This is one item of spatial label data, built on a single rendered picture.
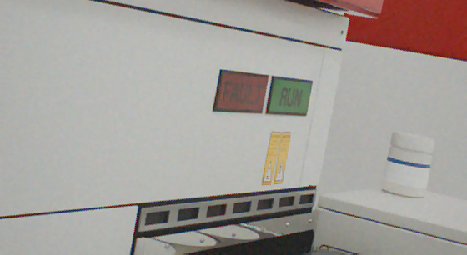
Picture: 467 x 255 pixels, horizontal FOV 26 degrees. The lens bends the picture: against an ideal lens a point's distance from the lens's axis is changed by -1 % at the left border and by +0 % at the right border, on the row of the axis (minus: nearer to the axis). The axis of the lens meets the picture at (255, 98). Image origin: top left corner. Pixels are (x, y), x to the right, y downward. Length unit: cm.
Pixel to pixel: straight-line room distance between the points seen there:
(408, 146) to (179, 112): 60
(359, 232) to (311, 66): 25
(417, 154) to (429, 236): 24
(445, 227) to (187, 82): 47
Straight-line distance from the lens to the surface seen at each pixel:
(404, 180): 159
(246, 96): 118
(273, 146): 128
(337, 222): 142
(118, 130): 98
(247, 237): 124
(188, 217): 114
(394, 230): 139
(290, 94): 129
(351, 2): 130
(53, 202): 93
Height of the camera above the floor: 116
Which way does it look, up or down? 3 degrees down
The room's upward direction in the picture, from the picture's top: 10 degrees clockwise
